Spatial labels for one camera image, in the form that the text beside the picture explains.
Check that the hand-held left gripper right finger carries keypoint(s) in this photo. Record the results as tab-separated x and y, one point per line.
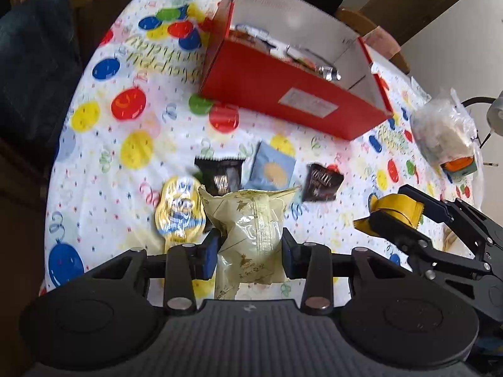
289	259

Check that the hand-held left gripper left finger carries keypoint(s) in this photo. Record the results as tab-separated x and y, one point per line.
210	259

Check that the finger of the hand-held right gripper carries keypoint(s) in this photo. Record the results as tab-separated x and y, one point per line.
397	229
432	208

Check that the cream yellow snack packet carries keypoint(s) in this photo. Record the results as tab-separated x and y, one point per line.
251	239

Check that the yellow blue snack packet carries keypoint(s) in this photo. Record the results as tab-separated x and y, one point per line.
179	212

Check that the dark brown snack packet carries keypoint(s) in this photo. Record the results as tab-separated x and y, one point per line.
322	182

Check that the light blue snack packet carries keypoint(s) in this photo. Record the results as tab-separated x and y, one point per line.
271	169

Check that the silver black snack packet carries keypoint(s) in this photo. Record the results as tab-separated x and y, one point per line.
328	72

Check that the red cardboard box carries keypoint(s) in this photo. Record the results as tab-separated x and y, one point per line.
251	82

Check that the clear plastic bag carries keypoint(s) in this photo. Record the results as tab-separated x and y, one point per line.
440	129

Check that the grey desk lamp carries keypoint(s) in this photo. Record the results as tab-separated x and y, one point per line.
496	112

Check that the pink cloth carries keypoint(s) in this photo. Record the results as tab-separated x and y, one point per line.
383	39

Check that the wooden door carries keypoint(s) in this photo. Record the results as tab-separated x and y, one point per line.
412	4

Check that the dark denim jacket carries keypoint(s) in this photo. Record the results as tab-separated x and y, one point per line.
35	66

